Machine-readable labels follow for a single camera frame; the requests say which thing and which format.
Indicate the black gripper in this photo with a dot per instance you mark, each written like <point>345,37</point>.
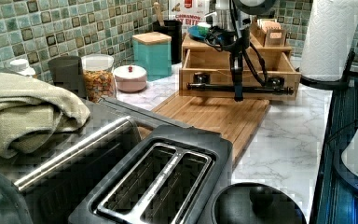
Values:
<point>236,43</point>

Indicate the wooden drawer with black handle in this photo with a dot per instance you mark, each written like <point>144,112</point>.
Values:
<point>207,74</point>

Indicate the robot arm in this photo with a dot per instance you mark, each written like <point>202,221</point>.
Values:
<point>239,16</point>

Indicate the wooden drawer cabinet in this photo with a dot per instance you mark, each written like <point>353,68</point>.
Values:
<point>196,45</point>

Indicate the wooden tea bag organizer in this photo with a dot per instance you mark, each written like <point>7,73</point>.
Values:
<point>268,32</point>

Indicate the blue plate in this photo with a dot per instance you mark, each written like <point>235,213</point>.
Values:
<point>194,34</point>

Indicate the bamboo cutting board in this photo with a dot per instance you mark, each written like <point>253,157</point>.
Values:
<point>236,121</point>

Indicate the cinnamon cereal box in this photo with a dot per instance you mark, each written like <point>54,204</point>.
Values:
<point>188,12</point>

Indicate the black utensil holder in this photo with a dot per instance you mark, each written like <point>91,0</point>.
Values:
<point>173,29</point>

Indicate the teal canister with wooden lid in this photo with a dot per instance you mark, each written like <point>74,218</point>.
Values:
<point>152,51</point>

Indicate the white paper towel roll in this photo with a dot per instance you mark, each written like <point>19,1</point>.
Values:
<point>328,40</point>

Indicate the wooden spoon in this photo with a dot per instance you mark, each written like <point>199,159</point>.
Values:
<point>157,8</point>

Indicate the black paper towel holder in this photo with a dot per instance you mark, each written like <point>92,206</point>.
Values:
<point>340,84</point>

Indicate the pink ceramic lidded bowl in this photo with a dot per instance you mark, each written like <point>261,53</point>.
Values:
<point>130,78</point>

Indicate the black two-slot toaster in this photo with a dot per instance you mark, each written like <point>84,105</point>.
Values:
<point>170,177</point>

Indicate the glass jar of cereal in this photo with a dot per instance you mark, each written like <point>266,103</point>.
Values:
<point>98,76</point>

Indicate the black pot lid with knob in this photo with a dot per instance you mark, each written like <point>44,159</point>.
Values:
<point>253,203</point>

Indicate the dark grey cup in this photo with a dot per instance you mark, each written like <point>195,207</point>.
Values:
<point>67,73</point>

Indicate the white bottle cap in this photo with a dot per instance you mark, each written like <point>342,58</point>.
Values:
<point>22,67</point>

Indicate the folded beige towel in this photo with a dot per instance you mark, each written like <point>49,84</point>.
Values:
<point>31,111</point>

